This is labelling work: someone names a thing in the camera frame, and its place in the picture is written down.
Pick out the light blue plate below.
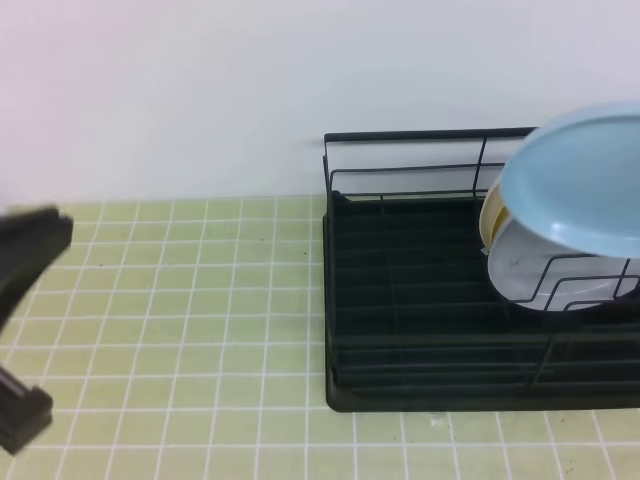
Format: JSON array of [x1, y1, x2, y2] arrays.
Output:
[[500, 102, 639, 258]]

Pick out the black wire dish rack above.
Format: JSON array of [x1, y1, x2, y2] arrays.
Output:
[[323, 127, 639, 412]]

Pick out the grey white plate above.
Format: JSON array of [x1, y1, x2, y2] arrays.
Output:
[[488, 219, 639, 311]]

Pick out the yellow plate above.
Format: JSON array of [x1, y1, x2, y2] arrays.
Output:
[[491, 208, 511, 242]]

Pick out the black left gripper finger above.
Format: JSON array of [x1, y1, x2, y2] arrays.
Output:
[[1, 368, 53, 454], [1, 207, 74, 328]]

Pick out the cream plate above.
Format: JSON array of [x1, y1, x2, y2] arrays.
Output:
[[479, 179, 509, 250]]

